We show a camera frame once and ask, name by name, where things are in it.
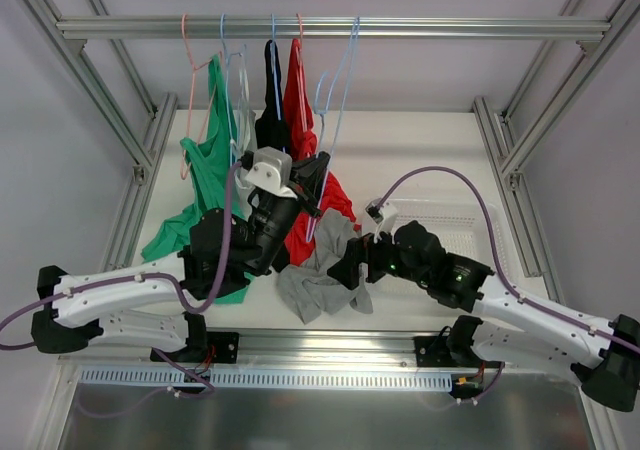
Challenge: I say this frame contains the red tank top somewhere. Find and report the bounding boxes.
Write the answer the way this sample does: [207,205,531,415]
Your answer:
[282,38,357,266]

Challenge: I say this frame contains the black tank top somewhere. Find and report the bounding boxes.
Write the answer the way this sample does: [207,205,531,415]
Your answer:
[255,40,291,154]

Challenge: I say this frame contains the grey tank top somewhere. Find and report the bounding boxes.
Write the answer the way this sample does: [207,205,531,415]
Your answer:
[276,209,373,324]

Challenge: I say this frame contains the pink hanger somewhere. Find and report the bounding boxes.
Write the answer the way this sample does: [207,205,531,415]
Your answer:
[296,13,309,133]
[180,13,213,181]

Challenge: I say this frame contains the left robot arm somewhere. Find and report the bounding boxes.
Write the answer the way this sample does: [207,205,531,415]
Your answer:
[31,147,331,361]

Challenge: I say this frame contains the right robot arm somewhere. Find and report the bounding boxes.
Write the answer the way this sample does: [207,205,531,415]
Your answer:
[328,221,639,412]

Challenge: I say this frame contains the white tank top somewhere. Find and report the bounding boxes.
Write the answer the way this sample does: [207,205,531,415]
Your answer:
[232,53,257,217]

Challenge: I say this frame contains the green tank top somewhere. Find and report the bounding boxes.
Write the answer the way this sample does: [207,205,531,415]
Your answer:
[141,54,251,305]

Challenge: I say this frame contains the white plastic basket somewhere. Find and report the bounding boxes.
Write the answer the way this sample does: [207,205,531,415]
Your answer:
[366,199,512,297]

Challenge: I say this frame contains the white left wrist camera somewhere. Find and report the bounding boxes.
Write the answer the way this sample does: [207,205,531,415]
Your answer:
[240,147,296,199]

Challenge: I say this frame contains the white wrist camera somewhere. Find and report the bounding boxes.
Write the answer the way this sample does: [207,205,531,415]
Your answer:
[240,147,296,199]
[361,199,398,243]

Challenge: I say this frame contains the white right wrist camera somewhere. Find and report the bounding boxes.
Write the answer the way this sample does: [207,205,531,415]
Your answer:
[361,199,398,243]

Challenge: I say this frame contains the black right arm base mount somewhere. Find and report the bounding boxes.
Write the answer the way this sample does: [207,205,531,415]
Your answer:
[413,336,456,368]

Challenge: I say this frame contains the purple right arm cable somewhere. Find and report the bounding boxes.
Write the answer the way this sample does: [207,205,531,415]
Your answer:
[372,166,640,356]

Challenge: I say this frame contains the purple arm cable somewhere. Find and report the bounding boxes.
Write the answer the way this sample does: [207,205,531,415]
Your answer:
[0,162,249,354]
[372,166,640,356]

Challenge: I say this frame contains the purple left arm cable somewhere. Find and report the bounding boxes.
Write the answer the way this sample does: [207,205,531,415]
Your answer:
[0,162,249,354]

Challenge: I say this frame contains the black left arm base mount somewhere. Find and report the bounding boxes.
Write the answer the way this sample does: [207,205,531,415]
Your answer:
[165,331,240,364]

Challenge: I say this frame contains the aluminium hanging rail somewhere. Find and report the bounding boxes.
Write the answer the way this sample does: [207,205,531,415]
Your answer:
[56,15,611,42]

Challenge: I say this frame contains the white slotted cable duct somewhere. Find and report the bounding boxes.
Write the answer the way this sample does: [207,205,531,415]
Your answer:
[79,366,453,393]

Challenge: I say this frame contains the aluminium frame structure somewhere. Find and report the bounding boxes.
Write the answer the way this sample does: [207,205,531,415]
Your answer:
[0,0,640,276]

